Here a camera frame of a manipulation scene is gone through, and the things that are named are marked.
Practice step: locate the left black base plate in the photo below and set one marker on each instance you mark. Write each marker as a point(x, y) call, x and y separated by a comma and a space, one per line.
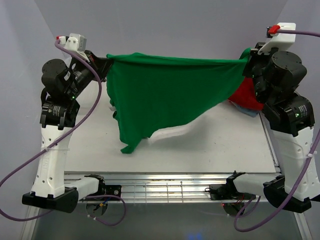
point(107, 192)

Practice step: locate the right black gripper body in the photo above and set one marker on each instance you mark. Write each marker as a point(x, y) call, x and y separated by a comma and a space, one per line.
point(257, 63)

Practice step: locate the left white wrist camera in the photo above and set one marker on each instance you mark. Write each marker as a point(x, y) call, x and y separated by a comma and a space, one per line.
point(75, 43)

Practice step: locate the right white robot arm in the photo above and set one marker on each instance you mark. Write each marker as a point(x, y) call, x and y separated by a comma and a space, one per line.
point(276, 75)

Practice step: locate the green t shirt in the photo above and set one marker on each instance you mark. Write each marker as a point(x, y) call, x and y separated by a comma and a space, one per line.
point(152, 92)

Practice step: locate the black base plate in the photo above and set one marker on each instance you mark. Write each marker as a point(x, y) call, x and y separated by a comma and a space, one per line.
point(223, 192)
point(107, 192)

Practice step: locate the red t shirt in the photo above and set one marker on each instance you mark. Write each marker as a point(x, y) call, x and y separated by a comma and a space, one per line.
point(245, 96)

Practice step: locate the blue folded cloth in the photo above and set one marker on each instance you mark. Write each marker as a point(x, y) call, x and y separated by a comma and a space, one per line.
point(246, 111)

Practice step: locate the aluminium rail frame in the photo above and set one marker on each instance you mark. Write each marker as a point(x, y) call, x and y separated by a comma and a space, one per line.
point(180, 188)

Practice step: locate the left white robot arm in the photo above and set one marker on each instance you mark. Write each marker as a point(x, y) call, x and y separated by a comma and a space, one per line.
point(62, 85)

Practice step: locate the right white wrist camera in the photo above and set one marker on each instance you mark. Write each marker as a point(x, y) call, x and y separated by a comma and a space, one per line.
point(282, 41)

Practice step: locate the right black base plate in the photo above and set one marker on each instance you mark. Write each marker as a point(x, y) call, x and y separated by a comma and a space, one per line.
point(223, 192)

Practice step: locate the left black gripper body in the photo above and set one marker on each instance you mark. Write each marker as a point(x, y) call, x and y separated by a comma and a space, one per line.
point(82, 74)

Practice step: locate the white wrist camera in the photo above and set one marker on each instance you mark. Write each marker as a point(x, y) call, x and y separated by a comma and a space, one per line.
point(282, 41)
point(75, 43)

